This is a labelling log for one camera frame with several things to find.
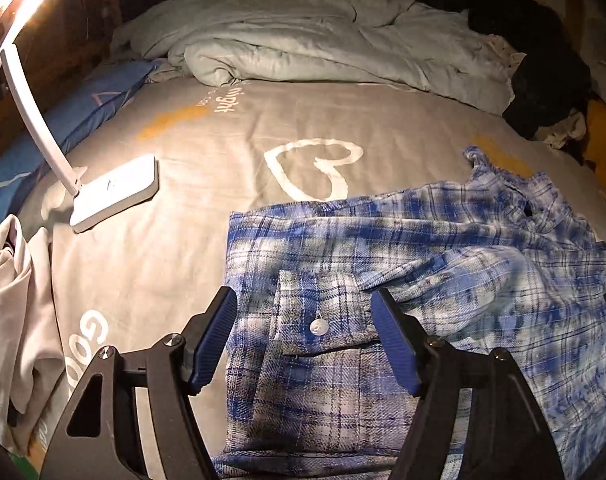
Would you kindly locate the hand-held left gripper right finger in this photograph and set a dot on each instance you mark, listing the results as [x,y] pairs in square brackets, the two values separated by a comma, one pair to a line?
[395,340]

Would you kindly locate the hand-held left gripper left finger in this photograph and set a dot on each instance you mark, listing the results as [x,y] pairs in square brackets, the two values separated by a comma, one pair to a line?
[213,340]

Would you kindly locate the blue plaid shirt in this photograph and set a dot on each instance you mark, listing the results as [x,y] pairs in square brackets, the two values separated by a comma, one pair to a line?
[483,260]

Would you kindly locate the white desk lamp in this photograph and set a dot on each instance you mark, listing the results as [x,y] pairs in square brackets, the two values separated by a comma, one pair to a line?
[118,190]

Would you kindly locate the white garment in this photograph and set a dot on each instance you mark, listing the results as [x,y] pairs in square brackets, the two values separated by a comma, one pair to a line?
[18,320]

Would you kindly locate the grey printed bed sheet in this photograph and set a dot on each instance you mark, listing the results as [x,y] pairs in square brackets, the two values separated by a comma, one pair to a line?
[208,130]

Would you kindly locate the black jacket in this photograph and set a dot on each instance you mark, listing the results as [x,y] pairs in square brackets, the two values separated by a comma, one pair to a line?
[543,60]

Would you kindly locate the blue pillow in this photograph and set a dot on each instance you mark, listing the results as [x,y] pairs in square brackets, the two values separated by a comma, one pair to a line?
[58,130]

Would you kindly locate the grey crumpled duvet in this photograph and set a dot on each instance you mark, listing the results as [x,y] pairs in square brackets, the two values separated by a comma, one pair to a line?
[308,40]

